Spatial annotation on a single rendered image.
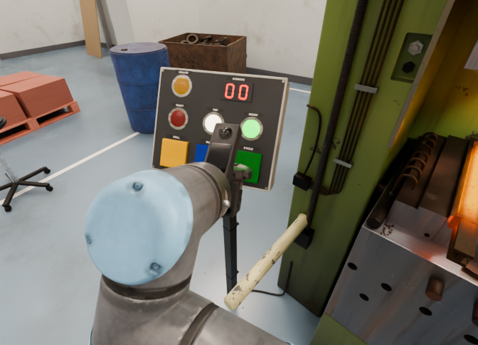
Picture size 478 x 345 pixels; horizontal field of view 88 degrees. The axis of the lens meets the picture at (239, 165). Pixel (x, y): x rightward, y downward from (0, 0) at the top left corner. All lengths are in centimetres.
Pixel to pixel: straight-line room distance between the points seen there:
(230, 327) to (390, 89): 62
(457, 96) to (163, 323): 101
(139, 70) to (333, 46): 222
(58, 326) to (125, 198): 153
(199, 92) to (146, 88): 213
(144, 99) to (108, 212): 262
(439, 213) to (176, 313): 56
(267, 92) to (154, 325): 51
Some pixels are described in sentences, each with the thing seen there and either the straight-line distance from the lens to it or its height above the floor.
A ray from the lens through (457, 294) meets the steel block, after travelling 73.
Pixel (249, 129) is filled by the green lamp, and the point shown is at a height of 109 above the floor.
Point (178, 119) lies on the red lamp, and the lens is 69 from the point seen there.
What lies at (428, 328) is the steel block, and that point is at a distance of 84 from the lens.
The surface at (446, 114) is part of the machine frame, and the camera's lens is 108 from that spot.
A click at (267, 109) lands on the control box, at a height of 113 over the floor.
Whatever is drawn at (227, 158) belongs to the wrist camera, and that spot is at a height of 115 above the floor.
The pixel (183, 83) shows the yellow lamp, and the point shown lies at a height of 117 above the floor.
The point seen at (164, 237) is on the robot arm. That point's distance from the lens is 21.
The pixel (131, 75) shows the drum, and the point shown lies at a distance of 278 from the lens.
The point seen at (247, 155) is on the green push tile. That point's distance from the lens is 62.
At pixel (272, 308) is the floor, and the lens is 152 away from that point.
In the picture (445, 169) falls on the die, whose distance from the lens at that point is 84.
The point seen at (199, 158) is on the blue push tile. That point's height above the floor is 101.
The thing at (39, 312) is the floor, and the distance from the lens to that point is 182.
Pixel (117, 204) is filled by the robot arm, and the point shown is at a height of 123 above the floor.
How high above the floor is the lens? 138
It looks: 36 degrees down
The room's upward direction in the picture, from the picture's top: straight up
